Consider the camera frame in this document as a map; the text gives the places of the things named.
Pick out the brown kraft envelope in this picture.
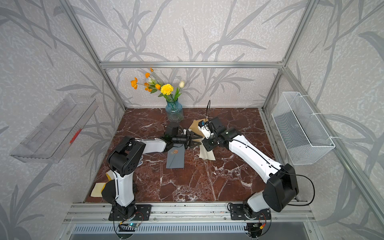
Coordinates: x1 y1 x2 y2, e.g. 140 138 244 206
189 119 208 138

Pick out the white wire mesh basket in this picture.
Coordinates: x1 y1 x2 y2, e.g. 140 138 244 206
272 92 336 165

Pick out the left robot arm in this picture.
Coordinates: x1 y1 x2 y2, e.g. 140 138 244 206
102 123 202 215

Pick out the cream paper sheet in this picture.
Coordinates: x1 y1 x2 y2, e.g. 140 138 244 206
199 144 216 161

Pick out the blue glass vase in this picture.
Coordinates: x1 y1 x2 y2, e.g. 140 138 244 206
165 101 184 123

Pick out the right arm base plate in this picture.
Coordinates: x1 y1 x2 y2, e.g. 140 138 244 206
227 203 271 221

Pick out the clear plastic wall tray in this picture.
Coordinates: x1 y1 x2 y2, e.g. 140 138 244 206
10 94 98 164

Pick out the left green circuit board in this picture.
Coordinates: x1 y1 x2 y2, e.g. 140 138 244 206
118 223 141 232

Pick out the yellow orange flower bouquet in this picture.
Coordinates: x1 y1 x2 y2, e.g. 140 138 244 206
130 68 186 103

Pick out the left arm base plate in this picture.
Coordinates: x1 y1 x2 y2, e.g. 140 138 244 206
108 204 152 222

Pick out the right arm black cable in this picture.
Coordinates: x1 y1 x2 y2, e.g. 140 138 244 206
280 170 316 207

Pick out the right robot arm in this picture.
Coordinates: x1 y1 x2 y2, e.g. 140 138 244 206
198 117 299 219

